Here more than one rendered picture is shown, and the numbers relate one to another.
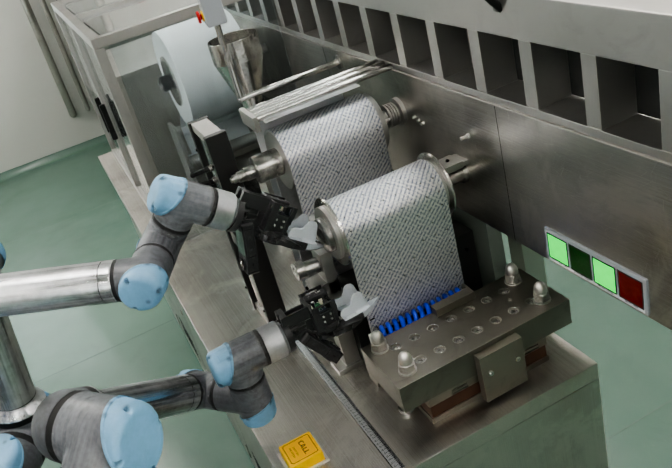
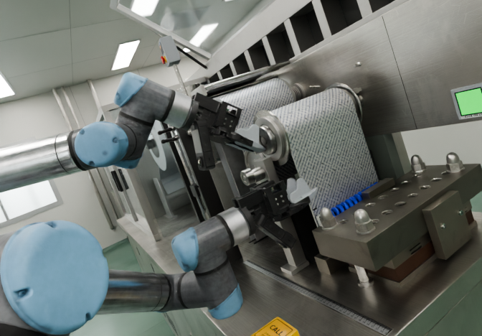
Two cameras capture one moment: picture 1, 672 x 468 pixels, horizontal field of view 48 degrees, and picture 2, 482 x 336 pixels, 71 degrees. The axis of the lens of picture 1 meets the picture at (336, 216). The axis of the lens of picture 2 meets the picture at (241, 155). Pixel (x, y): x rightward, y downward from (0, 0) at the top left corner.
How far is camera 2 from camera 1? 0.86 m
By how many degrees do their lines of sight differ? 22
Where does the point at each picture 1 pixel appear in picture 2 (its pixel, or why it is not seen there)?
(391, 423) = (356, 296)
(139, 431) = (68, 256)
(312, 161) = (246, 111)
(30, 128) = not seen: hidden behind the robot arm
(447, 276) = (366, 174)
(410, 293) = (341, 187)
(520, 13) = not seen: outside the picture
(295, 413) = (260, 309)
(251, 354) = (214, 232)
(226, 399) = (194, 290)
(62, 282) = (20, 149)
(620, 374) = not seen: hidden behind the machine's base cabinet
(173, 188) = (135, 77)
